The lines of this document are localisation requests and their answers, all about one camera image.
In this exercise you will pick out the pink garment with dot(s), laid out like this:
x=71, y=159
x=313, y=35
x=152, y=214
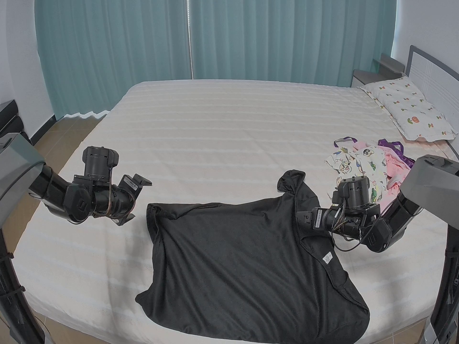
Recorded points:
x=394, y=172

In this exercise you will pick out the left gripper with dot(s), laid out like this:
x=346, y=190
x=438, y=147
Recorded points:
x=123, y=201

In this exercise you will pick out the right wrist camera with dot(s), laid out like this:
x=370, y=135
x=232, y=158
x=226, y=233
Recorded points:
x=337, y=197

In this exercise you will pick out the bed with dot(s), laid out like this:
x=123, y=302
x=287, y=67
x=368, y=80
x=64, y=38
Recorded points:
x=215, y=138

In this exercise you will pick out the purple garment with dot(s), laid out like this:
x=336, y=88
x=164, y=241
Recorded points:
x=407, y=161

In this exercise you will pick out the black chest of drawers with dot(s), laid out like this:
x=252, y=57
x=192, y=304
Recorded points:
x=9, y=120

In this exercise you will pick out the white printed pillow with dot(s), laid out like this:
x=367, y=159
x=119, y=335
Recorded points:
x=408, y=106

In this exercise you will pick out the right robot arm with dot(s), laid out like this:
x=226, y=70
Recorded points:
x=426, y=188

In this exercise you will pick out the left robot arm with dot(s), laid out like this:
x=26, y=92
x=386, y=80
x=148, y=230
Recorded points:
x=21, y=167

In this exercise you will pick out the grey bedside table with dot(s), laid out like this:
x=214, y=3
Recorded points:
x=362, y=77

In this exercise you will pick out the black T-shirt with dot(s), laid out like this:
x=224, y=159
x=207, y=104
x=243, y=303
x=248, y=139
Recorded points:
x=233, y=263

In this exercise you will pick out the blue-green curtain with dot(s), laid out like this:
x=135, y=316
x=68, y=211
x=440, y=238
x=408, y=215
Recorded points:
x=287, y=30
x=107, y=41

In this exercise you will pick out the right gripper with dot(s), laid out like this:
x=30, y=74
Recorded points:
x=317, y=220

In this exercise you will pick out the white printed garment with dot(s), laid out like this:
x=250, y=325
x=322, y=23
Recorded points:
x=369, y=163

